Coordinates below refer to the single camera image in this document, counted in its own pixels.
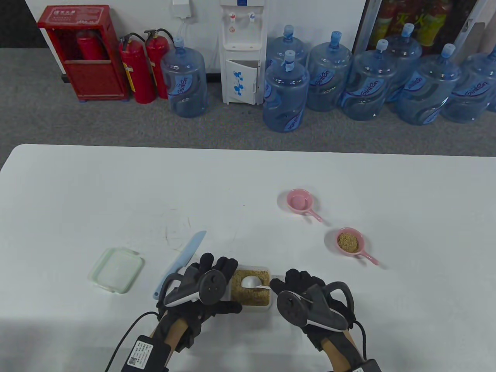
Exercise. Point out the person's right hand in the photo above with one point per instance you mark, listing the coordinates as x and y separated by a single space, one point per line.
298 279

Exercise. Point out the person's left hand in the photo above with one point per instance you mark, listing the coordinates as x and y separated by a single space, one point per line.
223 265

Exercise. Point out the white plastic coffee spoon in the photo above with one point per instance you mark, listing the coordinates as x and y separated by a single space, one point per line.
250 282

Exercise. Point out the light blue knife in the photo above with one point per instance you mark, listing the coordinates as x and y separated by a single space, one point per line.
190 248

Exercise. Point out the white sesame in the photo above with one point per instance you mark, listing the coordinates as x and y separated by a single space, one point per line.
248 298

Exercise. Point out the clear plastic food container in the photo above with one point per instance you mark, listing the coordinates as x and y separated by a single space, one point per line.
252 309

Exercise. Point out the small white sesame portion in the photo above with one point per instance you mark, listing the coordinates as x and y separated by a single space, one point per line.
347 241

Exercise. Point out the clear green-rimmed container lid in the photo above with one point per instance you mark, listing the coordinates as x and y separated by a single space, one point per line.
116 269

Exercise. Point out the person's right forearm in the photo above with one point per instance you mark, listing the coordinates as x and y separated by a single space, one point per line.
337 354

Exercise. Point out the person's left forearm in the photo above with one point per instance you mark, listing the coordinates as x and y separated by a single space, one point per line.
174 331

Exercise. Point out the row of blue water bottles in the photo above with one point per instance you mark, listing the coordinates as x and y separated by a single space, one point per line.
285 97

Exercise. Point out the blue water jug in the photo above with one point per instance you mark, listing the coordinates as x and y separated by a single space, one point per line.
184 81

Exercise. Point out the red fire extinguisher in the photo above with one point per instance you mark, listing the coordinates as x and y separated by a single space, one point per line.
88 46
137 73
157 54

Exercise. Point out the red fire extinguisher cabinet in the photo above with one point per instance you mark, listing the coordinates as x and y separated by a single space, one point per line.
93 81

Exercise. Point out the white water dispenser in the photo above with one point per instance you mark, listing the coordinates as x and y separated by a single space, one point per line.
242 38

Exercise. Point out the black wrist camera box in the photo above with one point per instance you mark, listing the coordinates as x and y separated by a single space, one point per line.
145 354
368 367

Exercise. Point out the white wall box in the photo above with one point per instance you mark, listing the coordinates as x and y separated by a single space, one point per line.
181 8

